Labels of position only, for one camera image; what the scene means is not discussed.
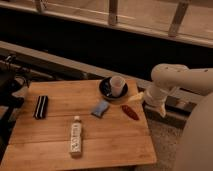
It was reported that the red oblong object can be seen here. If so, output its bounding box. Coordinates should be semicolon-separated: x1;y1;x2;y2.
121;105;139;120

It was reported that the black striped case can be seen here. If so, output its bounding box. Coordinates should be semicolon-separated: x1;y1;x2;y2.
34;95;48;119

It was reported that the white labelled plastic bottle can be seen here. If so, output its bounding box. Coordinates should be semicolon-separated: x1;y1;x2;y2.
70;116;82;157

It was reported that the white cup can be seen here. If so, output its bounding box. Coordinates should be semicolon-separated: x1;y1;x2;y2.
110;76;126;97

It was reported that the metal railing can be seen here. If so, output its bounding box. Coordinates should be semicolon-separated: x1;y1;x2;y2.
0;0;213;48

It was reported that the blue sponge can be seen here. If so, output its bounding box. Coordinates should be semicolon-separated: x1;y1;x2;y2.
91;100;109;118

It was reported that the wooden table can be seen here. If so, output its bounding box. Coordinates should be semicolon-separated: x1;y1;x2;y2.
0;80;157;171

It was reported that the dark round saucer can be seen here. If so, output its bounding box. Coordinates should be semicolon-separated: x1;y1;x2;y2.
99;77;128;101

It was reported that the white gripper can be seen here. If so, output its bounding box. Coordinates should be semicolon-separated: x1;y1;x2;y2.
128;84;170;118

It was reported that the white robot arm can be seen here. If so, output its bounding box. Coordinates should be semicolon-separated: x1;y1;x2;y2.
142;64;213;171

